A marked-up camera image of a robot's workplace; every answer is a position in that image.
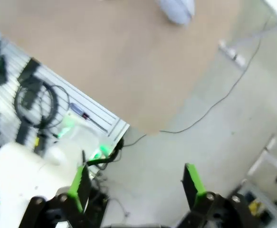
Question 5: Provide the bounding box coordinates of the black power adapter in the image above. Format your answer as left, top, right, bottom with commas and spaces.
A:
18, 58, 43, 110

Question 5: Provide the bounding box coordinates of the white rounded object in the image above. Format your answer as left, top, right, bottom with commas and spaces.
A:
155, 0, 196, 25

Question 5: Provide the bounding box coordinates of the small yellow object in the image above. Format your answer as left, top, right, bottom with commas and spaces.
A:
248, 200, 264, 217

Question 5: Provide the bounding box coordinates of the white table frame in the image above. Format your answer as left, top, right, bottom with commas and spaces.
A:
246, 135, 277, 205

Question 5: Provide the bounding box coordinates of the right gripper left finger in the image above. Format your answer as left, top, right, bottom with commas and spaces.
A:
21, 163, 101, 228

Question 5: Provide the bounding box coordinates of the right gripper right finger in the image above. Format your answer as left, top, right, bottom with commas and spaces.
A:
176, 162, 251, 228

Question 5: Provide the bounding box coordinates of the thin grey floor cable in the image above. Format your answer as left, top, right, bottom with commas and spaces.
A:
123, 14, 272, 147

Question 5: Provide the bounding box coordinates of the black coiled cable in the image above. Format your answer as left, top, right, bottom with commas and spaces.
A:
14, 84, 70, 130

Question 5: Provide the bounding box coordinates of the thick black cable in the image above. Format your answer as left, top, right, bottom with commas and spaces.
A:
85, 137, 125, 170

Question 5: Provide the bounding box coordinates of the white power strip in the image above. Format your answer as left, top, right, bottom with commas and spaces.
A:
218, 39, 247, 67

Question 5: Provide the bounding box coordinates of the slotted aluminium base plate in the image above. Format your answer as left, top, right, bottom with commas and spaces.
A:
0, 23, 131, 167

